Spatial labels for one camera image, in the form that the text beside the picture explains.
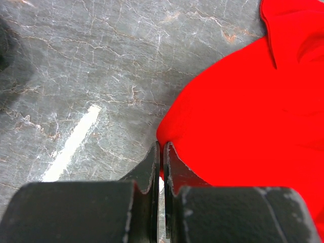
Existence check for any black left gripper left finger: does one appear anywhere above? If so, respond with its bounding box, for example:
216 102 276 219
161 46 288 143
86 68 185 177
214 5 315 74
1 143 160 242

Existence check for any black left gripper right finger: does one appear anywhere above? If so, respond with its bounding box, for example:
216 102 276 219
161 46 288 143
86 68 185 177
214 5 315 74
164 143 321 242

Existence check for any red t shirt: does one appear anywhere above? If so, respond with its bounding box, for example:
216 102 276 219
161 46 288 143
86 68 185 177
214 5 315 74
156 1 323 235

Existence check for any dark green striped folded shirt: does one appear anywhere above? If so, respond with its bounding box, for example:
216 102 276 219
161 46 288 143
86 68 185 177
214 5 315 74
1 18 10 71

